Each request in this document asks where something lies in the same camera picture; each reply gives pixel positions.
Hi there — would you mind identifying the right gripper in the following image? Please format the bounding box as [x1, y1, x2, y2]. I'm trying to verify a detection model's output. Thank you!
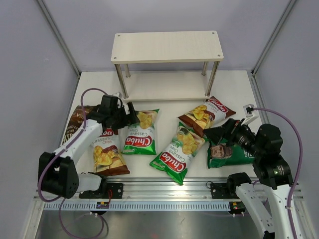
[203, 117, 264, 158]

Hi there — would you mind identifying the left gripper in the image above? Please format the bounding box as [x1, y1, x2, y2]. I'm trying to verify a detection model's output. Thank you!
[110, 102, 139, 130]

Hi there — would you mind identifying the dark green portrait chips bag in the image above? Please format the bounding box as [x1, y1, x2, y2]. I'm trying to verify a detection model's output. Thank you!
[207, 139, 255, 169]

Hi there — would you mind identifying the brown chuba bag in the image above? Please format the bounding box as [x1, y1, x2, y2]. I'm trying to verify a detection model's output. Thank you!
[92, 128, 130, 176]
[178, 96, 236, 137]

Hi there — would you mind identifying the green Chuba bag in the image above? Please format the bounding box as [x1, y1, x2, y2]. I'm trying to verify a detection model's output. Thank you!
[150, 122, 207, 185]
[122, 109, 160, 155]

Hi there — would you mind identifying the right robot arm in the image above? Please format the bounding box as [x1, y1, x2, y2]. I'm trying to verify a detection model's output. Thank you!
[203, 119, 304, 239]

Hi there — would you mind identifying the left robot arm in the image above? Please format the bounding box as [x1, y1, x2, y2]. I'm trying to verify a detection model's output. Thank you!
[38, 95, 139, 202]

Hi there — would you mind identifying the dark brown sea salt bag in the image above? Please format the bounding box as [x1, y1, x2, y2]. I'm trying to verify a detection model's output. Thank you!
[61, 106, 84, 145]

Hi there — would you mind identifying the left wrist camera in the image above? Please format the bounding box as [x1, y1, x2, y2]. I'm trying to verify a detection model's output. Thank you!
[112, 92, 123, 99]

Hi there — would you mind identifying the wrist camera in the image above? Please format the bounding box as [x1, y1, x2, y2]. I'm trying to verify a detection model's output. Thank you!
[242, 104, 259, 125]
[112, 92, 123, 99]

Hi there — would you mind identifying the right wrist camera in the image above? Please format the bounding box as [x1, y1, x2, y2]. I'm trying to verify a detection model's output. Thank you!
[242, 104, 259, 125]

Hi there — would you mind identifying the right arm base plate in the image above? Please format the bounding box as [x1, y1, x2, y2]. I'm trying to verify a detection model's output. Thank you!
[209, 182, 239, 199]

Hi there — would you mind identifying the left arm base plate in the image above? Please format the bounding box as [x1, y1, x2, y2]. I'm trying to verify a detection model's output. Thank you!
[79, 183, 124, 199]

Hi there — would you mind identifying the aluminium mounting rail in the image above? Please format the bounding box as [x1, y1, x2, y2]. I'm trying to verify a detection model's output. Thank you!
[33, 178, 305, 202]

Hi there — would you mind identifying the slotted cable duct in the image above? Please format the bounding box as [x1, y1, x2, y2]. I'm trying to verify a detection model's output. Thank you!
[44, 201, 230, 212]

